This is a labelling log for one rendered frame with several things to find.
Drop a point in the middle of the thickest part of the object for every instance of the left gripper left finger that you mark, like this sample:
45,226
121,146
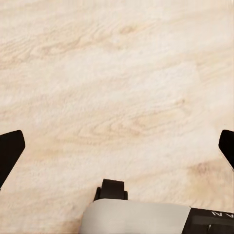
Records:
12,145

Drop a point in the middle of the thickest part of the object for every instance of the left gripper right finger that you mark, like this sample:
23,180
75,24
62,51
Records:
226,145

